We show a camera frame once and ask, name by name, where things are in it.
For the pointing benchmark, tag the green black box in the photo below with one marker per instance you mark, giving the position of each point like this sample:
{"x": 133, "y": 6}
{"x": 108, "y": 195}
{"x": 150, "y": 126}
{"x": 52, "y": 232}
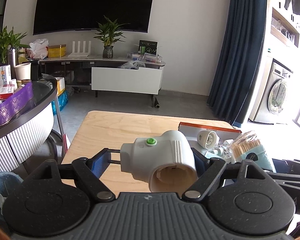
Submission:
{"x": 149, "y": 47}

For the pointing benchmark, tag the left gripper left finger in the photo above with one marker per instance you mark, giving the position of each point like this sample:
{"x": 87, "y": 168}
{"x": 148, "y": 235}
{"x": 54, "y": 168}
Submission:
{"x": 88, "y": 173}

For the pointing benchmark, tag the round side table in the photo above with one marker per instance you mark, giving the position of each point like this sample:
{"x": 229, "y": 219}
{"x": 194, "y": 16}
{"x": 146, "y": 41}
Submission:
{"x": 30, "y": 128}

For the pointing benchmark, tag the black television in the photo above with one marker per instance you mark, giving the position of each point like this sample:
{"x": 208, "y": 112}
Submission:
{"x": 66, "y": 15}

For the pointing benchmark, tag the dark blue curtain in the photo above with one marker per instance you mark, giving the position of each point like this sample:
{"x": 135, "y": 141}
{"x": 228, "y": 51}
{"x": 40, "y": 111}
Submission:
{"x": 238, "y": 62}

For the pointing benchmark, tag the white router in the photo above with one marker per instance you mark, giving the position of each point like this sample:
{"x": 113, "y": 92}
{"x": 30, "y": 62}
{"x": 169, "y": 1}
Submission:
{"x": 80, "y": 49}

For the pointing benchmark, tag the blue toothpick jar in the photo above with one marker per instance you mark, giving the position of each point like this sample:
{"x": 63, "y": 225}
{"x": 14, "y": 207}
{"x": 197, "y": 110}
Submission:
{"x": 249, "y": 146}

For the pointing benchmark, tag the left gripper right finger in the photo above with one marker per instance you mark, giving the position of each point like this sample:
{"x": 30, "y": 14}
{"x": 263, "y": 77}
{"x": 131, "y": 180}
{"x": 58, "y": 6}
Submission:
{"x": 209, "y": 173}

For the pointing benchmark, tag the blue plastic bag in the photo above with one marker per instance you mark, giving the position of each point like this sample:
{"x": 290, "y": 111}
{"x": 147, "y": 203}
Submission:
{"x": 63, "y": 100}

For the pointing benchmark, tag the purple tray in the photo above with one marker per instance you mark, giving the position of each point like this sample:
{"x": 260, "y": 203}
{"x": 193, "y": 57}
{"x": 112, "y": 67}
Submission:
{"x": 15, "y": 103}

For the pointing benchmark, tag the white plug heater in box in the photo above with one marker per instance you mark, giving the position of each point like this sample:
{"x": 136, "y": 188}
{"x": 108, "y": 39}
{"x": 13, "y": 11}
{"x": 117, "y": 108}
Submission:
{"x": 207, "y": 139}

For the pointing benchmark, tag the white paper cup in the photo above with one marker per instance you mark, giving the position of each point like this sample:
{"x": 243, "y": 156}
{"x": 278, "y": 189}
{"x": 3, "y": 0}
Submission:
{"x": 23, "y": 71}

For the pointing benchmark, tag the white yellow carton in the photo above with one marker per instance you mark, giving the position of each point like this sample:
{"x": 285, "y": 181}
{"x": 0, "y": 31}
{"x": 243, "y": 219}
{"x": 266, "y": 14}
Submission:
{"x": 61, "y": 87}

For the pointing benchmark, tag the yellow box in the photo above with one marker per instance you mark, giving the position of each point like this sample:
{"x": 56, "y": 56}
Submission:
{"x": 57, "y": 51}

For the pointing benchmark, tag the clear glass refill bottle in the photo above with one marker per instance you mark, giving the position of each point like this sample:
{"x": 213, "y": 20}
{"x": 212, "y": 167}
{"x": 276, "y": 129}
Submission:
{"x": 221, "y": 150}

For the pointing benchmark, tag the white tv cabinet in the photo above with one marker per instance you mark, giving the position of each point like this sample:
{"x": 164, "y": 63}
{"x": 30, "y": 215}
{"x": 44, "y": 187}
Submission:
{"x": 99, "y": 74}

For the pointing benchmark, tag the bandage leaflet box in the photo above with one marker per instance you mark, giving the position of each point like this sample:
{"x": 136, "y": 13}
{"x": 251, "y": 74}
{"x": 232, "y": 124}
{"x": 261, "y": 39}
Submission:
{"x": 210, "y": 153}

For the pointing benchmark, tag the silver washing machine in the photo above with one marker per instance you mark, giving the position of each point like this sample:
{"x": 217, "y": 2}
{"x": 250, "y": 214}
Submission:
{"x": 272, "y": 107}

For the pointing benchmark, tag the orange cardboard box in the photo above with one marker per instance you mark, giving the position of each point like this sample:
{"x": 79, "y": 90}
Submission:
{"x": 191, "y": 131}

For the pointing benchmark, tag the potted bamboo plant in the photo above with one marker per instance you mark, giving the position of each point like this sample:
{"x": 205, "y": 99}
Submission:
{"x": 109, "y": 33}

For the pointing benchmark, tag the white plastic bag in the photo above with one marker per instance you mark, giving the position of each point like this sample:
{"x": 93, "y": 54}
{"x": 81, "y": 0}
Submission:
{"x": 38, "y": 49}

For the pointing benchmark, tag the white plug heater green button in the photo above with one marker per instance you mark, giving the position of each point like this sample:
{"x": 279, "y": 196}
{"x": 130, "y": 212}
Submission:
{"x": 166, "y": 163}

